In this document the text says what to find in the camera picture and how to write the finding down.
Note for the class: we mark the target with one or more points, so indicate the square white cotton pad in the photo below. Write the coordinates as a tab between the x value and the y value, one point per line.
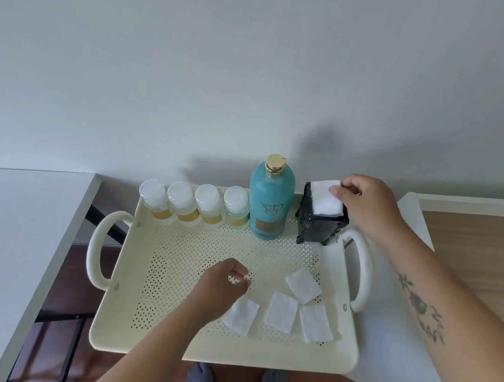
303	285
241	315
281	312
316	324
321	188

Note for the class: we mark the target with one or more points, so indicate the person's right forearm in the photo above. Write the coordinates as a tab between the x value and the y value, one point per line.
445	316

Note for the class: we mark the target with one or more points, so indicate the person's left fingers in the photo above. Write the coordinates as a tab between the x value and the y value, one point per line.
239	275

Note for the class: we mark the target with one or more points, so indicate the small bottle yellow liquid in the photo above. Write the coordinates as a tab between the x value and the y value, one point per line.
182	198
208	200
155	196

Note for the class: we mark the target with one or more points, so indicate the white cotton pads stack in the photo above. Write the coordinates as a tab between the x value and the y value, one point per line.
329	208

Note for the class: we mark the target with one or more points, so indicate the teal bottle with gold cap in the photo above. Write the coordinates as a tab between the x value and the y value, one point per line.
270	199

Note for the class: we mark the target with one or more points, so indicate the person's right hand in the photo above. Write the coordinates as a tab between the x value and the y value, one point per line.
373	210

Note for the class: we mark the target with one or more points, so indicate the person's right thumb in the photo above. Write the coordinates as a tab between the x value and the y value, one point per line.
337	190

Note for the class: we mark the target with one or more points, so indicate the small bottle pale green liquid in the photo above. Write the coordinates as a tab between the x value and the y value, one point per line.
236	202

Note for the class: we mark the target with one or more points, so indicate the black metal table frame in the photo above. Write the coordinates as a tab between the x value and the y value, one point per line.
70	349

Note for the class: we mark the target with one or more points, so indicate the person's left hand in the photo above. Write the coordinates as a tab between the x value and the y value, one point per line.
217	290

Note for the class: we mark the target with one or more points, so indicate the black ornate pad holder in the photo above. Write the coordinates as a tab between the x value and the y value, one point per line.
319	229

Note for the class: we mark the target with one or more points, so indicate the person's left forearm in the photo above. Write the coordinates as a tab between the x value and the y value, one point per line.
153	358

